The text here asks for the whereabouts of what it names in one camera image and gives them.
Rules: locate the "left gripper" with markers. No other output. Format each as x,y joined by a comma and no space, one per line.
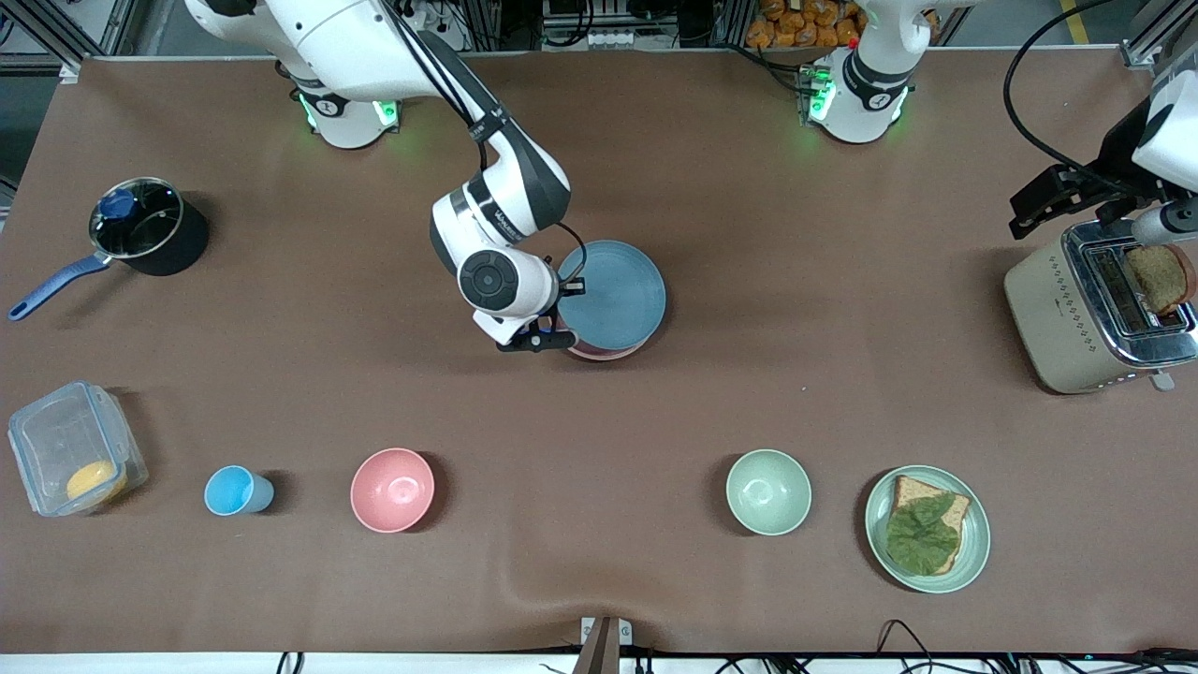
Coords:
1116,157

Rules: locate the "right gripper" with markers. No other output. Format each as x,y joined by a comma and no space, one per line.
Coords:
562,292

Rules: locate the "blue shallow plate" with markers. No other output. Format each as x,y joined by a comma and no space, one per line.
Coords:
618,295

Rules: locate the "pink shallow plate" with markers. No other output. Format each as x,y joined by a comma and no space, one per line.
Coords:
604,355

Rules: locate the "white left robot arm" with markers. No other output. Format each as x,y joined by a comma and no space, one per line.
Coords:
856,103

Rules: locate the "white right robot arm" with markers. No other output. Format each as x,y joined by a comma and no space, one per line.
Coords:
328,37

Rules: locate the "dark brown bread slice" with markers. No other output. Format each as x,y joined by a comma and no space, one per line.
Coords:
1159,276

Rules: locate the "beige and chrome toaster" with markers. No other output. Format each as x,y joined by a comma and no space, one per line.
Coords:
1039,309

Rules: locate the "white power strip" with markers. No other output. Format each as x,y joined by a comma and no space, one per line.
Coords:
616,38

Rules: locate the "pink bowl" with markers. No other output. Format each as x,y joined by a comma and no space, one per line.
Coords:
392,490

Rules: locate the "green bowl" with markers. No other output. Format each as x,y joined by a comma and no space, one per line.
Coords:
768,492

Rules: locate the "light toast slice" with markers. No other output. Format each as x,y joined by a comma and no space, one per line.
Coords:
936,487

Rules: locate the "bag of orange buns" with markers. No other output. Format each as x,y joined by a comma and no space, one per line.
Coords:
805,23

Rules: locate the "green plate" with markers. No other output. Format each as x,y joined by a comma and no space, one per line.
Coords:
973,543

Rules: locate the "green lettuce leaf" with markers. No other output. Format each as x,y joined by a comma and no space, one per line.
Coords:
922,538

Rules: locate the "blue plastic cup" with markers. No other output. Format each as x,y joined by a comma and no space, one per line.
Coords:
234,491

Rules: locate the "glass lid with blue knob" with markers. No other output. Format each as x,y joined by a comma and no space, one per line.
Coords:
150,220

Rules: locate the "orange round food item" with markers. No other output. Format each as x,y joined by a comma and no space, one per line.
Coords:
94,482

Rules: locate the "clear plastic food container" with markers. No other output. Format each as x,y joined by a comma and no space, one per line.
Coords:
56,431

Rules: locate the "aluminium frame profile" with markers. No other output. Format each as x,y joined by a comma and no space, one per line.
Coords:
65,37
1156,37

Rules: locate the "metal mounting bracket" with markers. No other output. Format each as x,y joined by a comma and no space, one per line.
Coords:
604,646

